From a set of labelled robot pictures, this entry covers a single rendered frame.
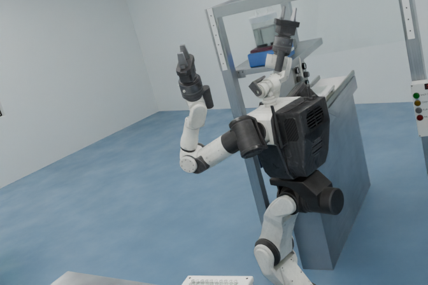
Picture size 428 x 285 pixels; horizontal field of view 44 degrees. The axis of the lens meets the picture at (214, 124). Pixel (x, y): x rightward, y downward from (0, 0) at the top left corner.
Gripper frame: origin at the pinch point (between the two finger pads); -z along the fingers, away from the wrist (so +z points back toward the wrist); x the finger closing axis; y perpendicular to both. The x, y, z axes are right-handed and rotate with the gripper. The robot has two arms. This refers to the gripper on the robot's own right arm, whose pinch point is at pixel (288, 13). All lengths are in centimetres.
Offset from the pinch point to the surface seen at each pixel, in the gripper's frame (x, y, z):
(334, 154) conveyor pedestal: -84, 63, 90
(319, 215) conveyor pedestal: -60, 27, 117
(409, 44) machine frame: -52, -22, 5
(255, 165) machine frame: -15, 35, 88
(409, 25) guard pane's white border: -50, -22, -4
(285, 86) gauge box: -19, 26, 40
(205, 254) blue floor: -20, 99, 185
